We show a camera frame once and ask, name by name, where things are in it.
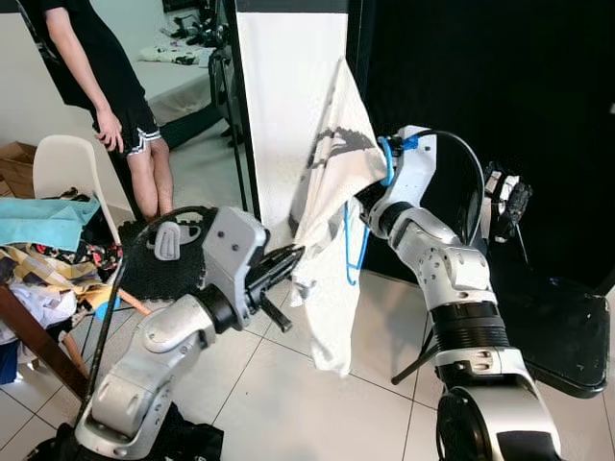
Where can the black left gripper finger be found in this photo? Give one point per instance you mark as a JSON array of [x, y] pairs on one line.
[[279, 259], [277, 279]]

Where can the blue plastic hanger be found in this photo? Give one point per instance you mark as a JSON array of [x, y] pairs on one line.
[[387, 168]]

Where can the white t-shirt with grey print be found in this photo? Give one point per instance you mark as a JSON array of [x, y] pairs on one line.
[[332, 240]]

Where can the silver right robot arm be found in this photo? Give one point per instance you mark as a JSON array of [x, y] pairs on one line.
[[452, 279]]

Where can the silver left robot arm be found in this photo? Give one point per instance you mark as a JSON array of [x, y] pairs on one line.
[[144, 365]]

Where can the white plastic holder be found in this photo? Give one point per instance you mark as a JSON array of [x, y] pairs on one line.
[[166, 242]]

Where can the black white device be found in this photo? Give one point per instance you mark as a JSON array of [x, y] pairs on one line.
[[509, 197]]

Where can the white backdrop panel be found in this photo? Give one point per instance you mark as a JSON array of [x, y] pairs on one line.
[[279, 96]]

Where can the black stand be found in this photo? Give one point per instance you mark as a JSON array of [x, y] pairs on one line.
[[227, 86]]

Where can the white mattress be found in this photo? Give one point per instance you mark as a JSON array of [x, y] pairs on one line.
[[183, 86]]

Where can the black backdrop curtain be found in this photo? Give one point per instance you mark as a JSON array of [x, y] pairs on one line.
[[538, 77]]

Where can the yellow patterned garment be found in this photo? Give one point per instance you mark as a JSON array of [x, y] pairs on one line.
[[38, 269]]

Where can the teal towel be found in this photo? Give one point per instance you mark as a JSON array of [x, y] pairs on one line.
[[48, 221]]

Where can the black folding chair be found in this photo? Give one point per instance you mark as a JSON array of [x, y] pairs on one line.
[[557, 327]]

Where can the white plastic chair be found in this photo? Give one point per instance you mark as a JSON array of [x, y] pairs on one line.
[[62, 168]]

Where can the person in black clothes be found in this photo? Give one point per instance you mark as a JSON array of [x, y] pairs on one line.
[[96, 48]]

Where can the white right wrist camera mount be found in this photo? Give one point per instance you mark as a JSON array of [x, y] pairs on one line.
[[418, 168]]

